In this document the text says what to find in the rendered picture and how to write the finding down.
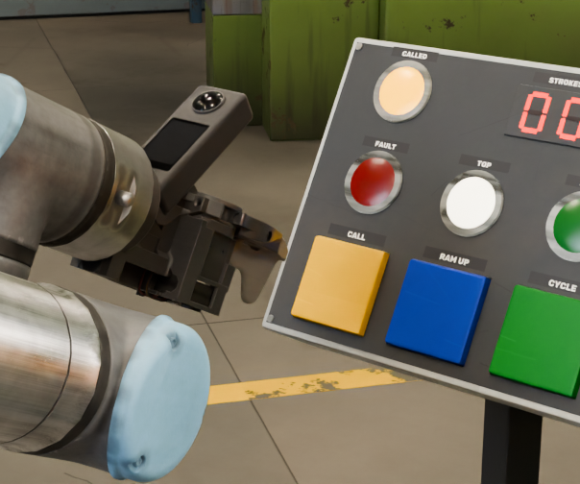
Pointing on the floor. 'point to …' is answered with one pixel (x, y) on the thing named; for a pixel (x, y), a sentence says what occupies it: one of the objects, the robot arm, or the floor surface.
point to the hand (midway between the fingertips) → (275, 244)
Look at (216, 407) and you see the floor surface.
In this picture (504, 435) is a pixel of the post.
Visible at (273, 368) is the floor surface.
